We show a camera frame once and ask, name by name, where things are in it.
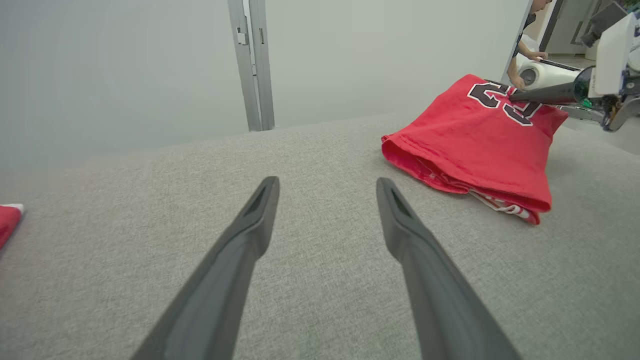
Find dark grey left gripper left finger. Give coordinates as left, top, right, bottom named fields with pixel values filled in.
left=131, top=176, right=281, bottom=360

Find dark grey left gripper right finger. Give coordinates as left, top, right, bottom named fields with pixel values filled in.
left=376, top=177, right=523, bottom=360

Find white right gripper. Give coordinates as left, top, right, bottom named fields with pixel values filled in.
left=508, top=12, right=640, bottom=106

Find red jersey with white sleeves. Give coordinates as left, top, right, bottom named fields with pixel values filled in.
left=381, top=73, right=570, bottom=226

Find red garment with white band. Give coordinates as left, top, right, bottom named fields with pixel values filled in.
left=0, top=203, right=25, bottom=251

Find white plastic film roll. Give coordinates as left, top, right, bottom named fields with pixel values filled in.
left=517, top=60, right=583, bottom=92

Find person in dark shirt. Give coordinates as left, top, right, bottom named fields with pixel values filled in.
left=506, top=0, right=553, bottom=91

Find grey partition post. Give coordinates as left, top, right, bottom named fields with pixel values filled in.
left=227, top=0, right=263, bottom=132
left=248, top=0, right=276, bottom=132

